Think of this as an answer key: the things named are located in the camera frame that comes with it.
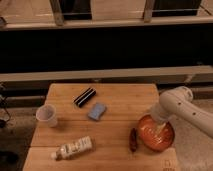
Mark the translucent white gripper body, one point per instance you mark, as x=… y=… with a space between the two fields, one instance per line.
x=157 y=128

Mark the orange ceramic bowl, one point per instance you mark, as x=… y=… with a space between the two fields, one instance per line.
x=156 y=142

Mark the blue sponge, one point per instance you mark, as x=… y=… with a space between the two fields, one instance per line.
x=97 y=110

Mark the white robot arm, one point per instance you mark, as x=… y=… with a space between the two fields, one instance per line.
x=178 y=101

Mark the white plastic bottle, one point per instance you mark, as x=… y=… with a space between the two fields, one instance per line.
x=69 y=150

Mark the white plastic cup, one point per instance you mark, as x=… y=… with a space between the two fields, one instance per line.
x=47 y=114

